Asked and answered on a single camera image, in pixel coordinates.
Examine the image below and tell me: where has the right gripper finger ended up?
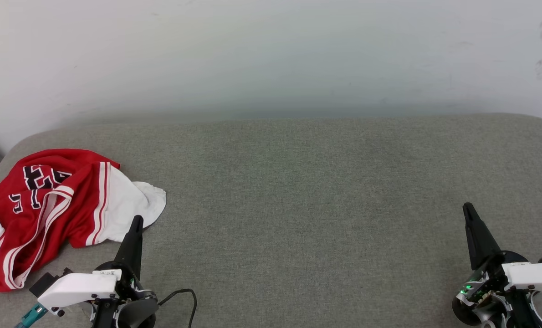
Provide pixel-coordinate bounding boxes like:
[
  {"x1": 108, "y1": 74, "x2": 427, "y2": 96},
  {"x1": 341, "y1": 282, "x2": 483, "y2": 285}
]
[{"x1": 462, "y1": 203, "x2": 504, "y2": 272}]

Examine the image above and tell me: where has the red and white jersey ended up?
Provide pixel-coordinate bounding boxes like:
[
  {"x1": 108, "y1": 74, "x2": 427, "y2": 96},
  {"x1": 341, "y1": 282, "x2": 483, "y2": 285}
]
[{"x1": 0, "y1": 149, "x2": 167, "y2": 292}]

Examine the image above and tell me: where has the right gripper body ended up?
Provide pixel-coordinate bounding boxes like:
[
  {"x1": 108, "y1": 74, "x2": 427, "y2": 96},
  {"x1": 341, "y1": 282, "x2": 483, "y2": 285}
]
[{"x1": 452, "y1": 251, "x2": 542, "y2": 328}]

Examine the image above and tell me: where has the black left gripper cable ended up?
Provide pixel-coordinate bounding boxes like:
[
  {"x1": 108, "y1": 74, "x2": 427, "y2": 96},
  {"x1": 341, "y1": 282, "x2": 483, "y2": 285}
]
[{"x1": 157, "y1": 289, "x2": 198, "y2": 328}]

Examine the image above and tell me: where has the grey fabric sofa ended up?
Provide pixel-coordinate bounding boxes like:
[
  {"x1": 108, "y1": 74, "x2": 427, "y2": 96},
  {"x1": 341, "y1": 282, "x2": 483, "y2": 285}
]
[{"x1": 0, "y1": 113, "x2": 542, "y2": 328}]

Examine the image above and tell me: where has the teal left camera connector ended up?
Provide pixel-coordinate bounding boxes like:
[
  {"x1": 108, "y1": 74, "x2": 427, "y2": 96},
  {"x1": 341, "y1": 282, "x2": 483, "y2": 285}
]
[{"x1": 15, "y1": 304, "x2": 48, "y2": 328}]

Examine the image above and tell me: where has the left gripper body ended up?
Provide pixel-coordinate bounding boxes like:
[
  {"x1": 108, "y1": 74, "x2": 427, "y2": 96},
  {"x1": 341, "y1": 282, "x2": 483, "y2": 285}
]
[{"x1": 92, "y1": 261, "x2": 159, "y2": 328}]

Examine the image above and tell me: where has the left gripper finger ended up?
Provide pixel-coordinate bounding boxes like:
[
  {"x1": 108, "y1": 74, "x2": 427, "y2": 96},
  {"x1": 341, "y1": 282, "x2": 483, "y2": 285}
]
[{"x1": 115, "y1": 215, "x2": 144, "y2": 279}]

